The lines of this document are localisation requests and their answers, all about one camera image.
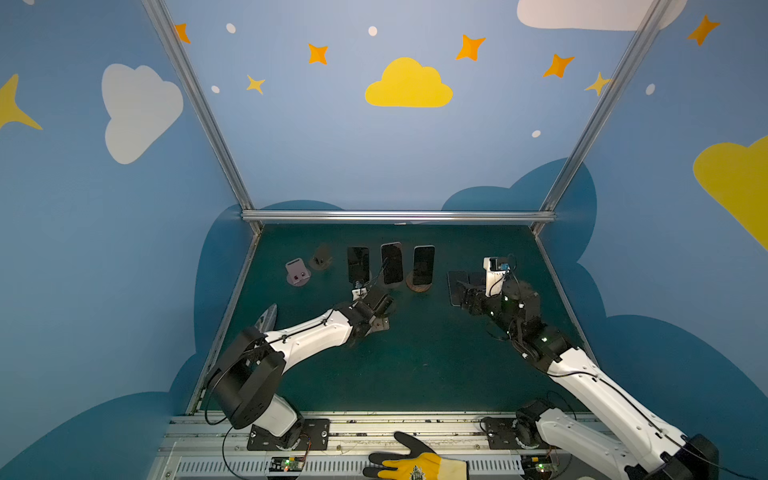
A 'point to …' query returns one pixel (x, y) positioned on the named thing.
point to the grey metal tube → (267, 320)
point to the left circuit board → (286, 464)
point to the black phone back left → (358, 263)
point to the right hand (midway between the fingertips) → (473, 278)
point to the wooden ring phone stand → (419, 288)
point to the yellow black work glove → (422, 463)
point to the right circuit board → (538, 466)
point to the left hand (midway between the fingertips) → (376, 319)
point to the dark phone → (423, 264)
